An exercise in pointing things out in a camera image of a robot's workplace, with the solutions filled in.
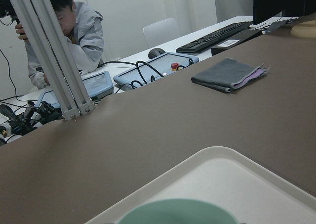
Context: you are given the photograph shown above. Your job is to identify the sage green cup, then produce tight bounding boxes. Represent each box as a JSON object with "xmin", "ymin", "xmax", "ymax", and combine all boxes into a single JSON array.
[{"xmin": 118, "ymin": 199, "xmax": 239, "ymax": 224}]

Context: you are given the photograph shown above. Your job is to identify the cream rabbit tray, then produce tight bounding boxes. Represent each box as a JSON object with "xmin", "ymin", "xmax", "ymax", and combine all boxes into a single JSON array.
[{"xmin": 90, "ymin": 146, "xmax": 316, "ymax": 224}]

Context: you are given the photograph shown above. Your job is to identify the black computer mouse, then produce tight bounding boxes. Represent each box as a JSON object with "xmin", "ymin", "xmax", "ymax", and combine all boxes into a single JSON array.
[{"xmin": 148, "ymin": 48, "xmax": 165, "ymax": 59}]

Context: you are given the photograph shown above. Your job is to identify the blue teach pendant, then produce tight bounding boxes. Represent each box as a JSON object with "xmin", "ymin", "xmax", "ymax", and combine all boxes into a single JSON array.
[{"xmin": 34, "ymin": 70, "xmax": 114, "ymax": 109}]

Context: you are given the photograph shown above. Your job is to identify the black keyboard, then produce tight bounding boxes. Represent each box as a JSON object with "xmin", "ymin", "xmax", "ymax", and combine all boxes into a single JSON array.
[{"xmin": 176, "ymin": 21, "xmax": 252, "ymax": 53}]

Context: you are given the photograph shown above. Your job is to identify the white chair back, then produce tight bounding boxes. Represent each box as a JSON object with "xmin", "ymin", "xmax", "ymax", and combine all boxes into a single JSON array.
[{"xmin": 143, "ymin": 18, "xmax": 181, "ymax": 48}]

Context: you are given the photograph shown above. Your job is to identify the grey folded cloth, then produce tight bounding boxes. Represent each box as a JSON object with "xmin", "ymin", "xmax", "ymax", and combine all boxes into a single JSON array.
[{"xmin": 191, "ymin": 58, "xmax": 268, "ymax": 93}]

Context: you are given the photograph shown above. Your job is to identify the person in grey sleeve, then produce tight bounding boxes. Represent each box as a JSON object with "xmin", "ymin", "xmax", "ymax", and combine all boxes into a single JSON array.
[{"xmin": 14, "ymin": 0, "xmax": 104, "ymax": 90}]

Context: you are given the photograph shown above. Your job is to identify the black monitor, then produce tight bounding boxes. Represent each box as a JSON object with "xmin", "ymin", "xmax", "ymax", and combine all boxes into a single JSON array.
[{"xmin": 253, "ymin": 0, "xmax": 316, "ymax": 25}]

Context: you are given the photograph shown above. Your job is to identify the aluminium frame post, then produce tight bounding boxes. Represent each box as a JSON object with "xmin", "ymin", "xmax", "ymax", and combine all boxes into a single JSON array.
[{"xmin": 10, "ymin": 0, "xmax": 95, "ymax": 121}]

